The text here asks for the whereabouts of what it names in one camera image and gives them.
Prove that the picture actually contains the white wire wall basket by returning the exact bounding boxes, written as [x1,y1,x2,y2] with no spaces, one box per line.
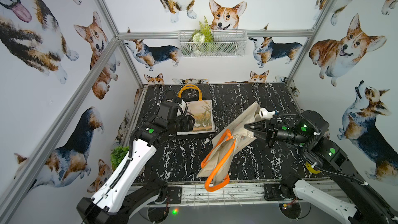
[178,30,248,58]

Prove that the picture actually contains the cream bag orange handles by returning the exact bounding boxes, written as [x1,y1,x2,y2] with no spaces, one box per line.
[197,102,261,192]

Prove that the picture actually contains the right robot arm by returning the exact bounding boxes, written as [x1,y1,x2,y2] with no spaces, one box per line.
[244,111,398,224]

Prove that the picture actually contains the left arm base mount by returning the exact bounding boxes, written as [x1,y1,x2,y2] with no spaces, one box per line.
[154,186,182,204]

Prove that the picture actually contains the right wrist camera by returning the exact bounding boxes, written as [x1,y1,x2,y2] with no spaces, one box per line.
[259,108,278,119]

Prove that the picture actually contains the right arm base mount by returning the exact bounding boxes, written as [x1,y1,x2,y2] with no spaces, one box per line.
[264,184,295,201]

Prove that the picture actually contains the cream bag yellow handles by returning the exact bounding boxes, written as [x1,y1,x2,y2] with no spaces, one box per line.
[177,84,216,135]

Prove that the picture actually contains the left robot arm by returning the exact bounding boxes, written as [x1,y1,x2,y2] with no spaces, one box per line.
[77,89,195,224]

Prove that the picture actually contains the green leafy plant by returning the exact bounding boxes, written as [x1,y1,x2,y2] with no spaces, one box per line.
[110,146,130,171]

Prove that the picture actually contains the green fern with white flower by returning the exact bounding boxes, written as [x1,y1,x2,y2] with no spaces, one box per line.
[190,17,214,56]

